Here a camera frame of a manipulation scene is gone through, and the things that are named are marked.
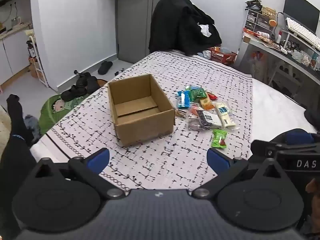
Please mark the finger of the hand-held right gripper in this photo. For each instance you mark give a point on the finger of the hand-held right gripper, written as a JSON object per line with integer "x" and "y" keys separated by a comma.
{"x": 261, "y": 149}
{"x": 300, "y": 138}

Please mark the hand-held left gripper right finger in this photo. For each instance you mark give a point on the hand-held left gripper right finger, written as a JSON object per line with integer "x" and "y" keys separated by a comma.
{"x": 218, "y": 160}

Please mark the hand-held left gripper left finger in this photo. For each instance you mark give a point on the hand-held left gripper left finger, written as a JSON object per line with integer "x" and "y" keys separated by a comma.
{"x": 98, "y": 160}

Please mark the bright green snack packet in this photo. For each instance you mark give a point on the bright green snack packet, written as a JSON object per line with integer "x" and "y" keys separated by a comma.
{"x": 219, "y": 137}

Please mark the black white snack packet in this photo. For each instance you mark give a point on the black white snack packet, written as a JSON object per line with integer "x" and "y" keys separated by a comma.
{"x": 209, "y": 119}

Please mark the cream blue-print snack packet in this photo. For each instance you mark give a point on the cream blue-print snack packet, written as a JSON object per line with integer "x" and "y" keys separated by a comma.
{"x": 225, "y": 115}

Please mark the orange-red clear snack packet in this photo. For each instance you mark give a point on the orange-red clear snack packet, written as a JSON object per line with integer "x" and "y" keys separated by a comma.
{"x": 193, "y": 110}

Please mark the brown cardboard box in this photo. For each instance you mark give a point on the brown cardboard box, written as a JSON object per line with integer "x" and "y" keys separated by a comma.
{"x": 145, "y": 126}

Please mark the orange snack packet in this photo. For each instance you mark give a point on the orange snack packet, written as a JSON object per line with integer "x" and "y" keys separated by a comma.
{"x": 207, "y": 103}

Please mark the brown snack stick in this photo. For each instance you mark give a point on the brown snack stick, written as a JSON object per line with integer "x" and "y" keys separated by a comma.
{"x": 180, "y": 112}

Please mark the red snack packet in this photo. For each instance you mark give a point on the red snack packet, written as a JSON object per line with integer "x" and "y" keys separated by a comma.
{"x": 212, "y": 95}

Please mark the blue white snack packet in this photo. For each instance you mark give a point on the blue white snack packet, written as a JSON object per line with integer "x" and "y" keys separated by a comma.
{"x": 183, "y": 100}

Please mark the dark green snack packet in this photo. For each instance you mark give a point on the dark green snack packet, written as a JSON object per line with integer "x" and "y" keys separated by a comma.
{"x": 198, "y": 93}

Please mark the person's right hand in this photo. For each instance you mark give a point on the person's right hand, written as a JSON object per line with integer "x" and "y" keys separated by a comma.
{"x": 314, "y": 186}

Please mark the dark cloth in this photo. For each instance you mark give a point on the dark cloth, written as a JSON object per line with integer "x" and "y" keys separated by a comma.
{"x": 312, "y": 118}
{"x": 15, "y": 155}

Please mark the white bed sheet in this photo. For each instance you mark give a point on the white bed sheet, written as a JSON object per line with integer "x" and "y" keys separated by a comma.
{"x": 275, "y": 105}

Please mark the green cartoon floor mat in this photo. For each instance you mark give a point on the green cartoon floor mat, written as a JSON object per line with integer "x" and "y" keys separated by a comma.
{"x": 50, "y": 110}

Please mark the black chunky shoe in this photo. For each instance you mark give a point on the black chunky shoe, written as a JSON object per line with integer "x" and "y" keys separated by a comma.
{"x": 74, "y": 93}

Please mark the grey fuzzy cloth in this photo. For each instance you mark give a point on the grey fuzzy cloth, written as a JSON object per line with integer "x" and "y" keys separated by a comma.
{"x": 32, "y": 124}

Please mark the black chunky shoes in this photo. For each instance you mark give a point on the black chunky shoes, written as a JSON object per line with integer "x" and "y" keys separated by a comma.
{"x": 86, "y": 80}

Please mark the white desk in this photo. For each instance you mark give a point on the white desk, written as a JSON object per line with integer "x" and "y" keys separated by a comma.
{"x": 287, "y": 58}

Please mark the black slipper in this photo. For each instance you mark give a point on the black slipper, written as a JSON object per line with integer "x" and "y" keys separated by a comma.
{"x": 105, "y": 67}

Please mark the red plastic basket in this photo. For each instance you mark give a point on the red plastic basket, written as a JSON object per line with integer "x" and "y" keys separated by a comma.
{"x": 222, "y": 56}

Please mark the white bottle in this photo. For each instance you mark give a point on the white bottle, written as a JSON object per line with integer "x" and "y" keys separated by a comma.
{"x": 278, "y": 38}

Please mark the white keyboard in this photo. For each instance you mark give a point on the white keyboard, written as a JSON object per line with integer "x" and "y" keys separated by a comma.
{"x": 302, "y": 32}

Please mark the white rack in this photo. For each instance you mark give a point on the white rack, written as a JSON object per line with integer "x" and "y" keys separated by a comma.
{"x": 38, "y": 65}

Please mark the orange round object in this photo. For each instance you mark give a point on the orange round object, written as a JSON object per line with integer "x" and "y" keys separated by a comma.
{"x": 273, "y": 22}

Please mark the grey drawer organizer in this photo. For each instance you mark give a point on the grey drawer organizer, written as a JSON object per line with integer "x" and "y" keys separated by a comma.
{"x": 252, "y": 21}

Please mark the black bottle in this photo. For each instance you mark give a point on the black bottle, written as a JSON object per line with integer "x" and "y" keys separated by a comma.
{"x": 31, "y": 50}

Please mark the woven basket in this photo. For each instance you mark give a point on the woven basket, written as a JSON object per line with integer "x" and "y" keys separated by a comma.
{"x": 268, "y": 11}

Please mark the black computer monitor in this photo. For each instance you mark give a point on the black computer monitor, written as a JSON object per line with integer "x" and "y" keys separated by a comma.
{"x": 302, "y": 7}

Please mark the white crumpled cloth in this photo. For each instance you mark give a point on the white crumpled cloth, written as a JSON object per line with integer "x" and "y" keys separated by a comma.
{"x": 205, "y": 29}

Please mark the white kitchen cabinet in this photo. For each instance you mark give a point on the white kitchen cabinet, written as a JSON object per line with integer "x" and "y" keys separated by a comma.
{"x": 12, "y": 57}

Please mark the grey door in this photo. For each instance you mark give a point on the grey door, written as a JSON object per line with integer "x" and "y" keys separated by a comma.
{"x": 135, "y": 25}

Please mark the black coat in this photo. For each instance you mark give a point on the black coat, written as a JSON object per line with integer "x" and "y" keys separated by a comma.
{"x": 175, "y": 25}

